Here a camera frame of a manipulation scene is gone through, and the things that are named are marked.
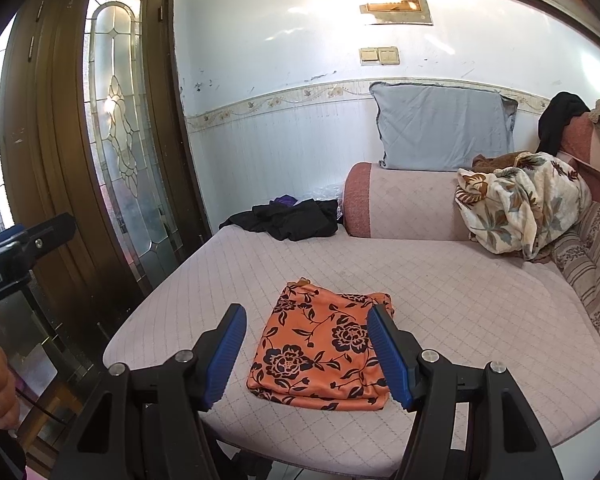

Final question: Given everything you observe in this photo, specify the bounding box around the black garment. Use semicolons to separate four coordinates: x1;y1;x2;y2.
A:
537;91;591;156

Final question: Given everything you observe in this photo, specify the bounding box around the orange floral shirt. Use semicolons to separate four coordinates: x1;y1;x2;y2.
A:
246;280;396;412

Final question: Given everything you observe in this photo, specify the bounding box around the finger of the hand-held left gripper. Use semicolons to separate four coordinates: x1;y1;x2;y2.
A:
0;224;27;256
15;212;77;263

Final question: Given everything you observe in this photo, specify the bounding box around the striped sofa cushion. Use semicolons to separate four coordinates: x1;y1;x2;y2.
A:
550;200;600;356

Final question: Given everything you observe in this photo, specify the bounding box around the grey-blue pillow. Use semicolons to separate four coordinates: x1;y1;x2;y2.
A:
369;81;518;171

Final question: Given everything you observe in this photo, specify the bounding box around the clear plastic bag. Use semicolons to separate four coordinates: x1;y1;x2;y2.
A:
305;182;346;226

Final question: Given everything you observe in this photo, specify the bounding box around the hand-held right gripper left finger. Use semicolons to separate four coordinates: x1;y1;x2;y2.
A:
52;302;248;480

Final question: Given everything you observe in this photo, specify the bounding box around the wooden door with leaded glass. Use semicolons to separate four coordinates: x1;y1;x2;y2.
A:
0;0;213;466

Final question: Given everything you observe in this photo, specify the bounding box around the person's left hand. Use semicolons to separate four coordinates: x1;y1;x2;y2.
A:
0;345;22;435

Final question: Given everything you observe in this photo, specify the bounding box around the pink quilted sofa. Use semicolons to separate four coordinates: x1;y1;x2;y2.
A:
102;110;600;466

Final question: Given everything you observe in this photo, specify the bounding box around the black clothes pile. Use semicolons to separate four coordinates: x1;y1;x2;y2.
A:
219;199;340;242

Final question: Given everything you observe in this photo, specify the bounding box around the cream floral blanket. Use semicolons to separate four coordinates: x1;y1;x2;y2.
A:
455;151;593;261

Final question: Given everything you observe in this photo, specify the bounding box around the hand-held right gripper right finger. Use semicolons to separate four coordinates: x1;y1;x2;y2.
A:
366;302;563;480

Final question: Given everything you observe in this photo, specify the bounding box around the brown cloth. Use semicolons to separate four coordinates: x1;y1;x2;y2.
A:
471;150;531;174

